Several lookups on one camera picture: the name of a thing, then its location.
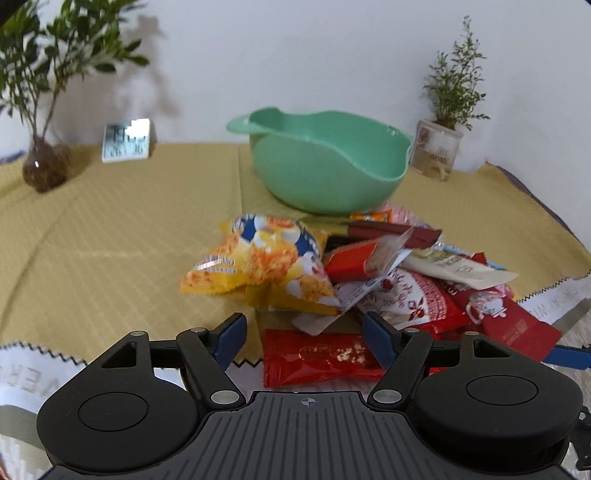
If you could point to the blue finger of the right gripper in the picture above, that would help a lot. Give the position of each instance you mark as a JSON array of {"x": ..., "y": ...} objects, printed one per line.
[{"x": 570, "y": 357}]

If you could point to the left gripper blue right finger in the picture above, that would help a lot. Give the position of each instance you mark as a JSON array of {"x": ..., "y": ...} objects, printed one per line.
[{"x": 384, "y": 341}]

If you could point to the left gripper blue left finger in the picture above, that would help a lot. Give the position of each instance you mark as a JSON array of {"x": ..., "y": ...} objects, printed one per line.
[{"x": 228, "y": 338}]

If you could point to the red white patterned packet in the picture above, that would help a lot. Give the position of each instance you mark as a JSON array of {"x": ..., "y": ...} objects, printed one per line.
[{"x": 407, "y": 299}]

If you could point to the red snack packet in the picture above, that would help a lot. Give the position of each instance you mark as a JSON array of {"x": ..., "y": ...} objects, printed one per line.
[{"x": 292, "y": 358}]

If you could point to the small red clear-wrapped snack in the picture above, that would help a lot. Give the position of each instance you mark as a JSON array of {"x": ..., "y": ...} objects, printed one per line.
[{"x": 365, "y": 259}]

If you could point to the yellow popcorn snack bag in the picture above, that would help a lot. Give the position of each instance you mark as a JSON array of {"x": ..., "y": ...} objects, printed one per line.
[{"x": 268, "y": 262}]

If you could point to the red packet with logo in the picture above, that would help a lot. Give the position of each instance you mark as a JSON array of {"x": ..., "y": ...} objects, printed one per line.
[{"x": 495, "y": 315}]

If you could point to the white sachet packet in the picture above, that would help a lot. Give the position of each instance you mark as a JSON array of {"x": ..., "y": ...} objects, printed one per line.
[{"x": 452, "y": 267}]

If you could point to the dark red chocolate bar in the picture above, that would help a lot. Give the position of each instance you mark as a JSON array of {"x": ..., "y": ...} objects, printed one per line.
[{"x": 418, "y": 237}]

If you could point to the orange candy packet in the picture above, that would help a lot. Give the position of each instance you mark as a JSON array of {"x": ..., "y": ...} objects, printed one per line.
[{"x": 377, "y": 216}]

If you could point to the pink snack packet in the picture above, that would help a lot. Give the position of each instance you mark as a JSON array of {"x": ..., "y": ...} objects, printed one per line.
[{"x": 403, "y": 216}]

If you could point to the yellow checked tablecloth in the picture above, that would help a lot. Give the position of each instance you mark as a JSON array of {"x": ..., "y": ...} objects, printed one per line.
[{"x": 104, "y": 253}]

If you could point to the green plastic bowl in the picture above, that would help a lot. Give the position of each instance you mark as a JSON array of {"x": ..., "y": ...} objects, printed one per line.
[{"x": 329, "y": 162}]

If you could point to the white digital clock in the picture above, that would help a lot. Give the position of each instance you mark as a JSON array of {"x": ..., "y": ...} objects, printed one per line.
[{"x": 126, "y": 141}]

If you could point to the small plant in clear jar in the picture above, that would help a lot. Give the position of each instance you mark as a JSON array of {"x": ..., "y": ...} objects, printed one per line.
[{"x": 453, "y": 87}]

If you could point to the leafy plant in glass vase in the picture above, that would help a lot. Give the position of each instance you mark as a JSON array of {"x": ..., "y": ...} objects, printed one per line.
[{"x": 39, "y": 59}]

